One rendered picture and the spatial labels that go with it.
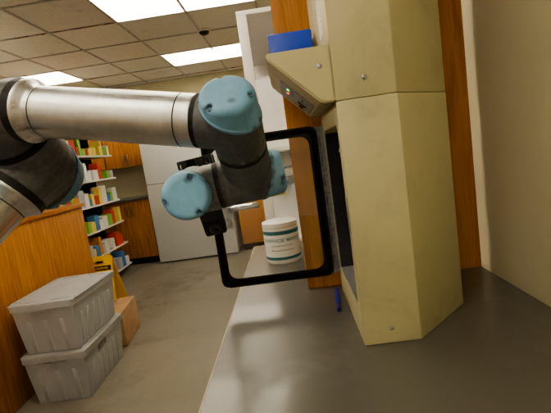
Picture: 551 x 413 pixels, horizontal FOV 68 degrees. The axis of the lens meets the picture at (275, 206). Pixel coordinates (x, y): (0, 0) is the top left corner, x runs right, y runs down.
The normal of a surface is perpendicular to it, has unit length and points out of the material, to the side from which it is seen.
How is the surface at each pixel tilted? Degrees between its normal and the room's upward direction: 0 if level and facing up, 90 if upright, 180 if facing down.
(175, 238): 90
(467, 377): 0
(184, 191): 92
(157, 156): 90
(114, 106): 76
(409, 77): 90
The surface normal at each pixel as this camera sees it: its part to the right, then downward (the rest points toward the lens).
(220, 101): -0.10, -0.56
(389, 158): -0.03, 0.14
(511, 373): -0.14, -0.98
